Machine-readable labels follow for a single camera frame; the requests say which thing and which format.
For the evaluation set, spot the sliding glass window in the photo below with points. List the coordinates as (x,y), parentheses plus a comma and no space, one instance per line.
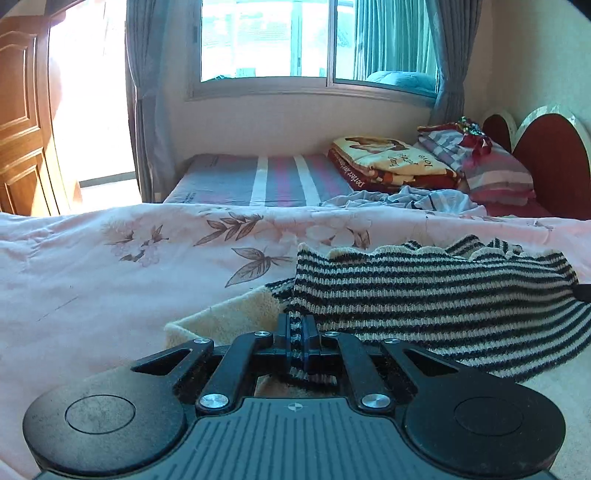
(263,41)

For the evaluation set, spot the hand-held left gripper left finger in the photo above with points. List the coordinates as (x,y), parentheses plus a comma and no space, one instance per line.
(288,337)

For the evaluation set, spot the blue quilt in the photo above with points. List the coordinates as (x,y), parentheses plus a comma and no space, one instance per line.
(401,82)

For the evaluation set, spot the red ribbon decoration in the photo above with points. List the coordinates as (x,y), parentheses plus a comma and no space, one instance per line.
(475,136)

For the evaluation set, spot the folded printed blanket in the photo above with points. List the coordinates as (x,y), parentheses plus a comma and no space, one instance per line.
(392,159)

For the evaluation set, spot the pink floral bedsheet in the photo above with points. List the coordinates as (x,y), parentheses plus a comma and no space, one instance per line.
(115,277)

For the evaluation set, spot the grey curtain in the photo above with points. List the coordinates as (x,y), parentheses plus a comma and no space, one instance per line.
(455,60)
(147,92)

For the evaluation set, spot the folded plaid cloth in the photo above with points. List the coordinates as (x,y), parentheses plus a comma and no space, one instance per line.
(438,143)

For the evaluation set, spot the cream striped knit sweater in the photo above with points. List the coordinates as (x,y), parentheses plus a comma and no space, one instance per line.
(415,295)

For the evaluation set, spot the crumpled pale striped cloth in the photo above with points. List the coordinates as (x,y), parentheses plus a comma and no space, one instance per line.
(415,201)

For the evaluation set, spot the red scalloped headboard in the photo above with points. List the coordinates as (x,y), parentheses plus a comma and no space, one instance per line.
(554,157)

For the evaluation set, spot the brown wooden door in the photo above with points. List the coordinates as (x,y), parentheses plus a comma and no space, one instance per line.
(23,129)

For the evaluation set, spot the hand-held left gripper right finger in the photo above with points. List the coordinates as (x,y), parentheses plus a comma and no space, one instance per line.
(308,337)

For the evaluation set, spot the striped mattress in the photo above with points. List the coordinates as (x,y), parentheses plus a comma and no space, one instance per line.
(221,180)

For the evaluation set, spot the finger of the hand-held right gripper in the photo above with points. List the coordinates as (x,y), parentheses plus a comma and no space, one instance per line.
(584,293)

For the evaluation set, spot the striped pillow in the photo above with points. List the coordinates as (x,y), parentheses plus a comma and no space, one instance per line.
(501,177)

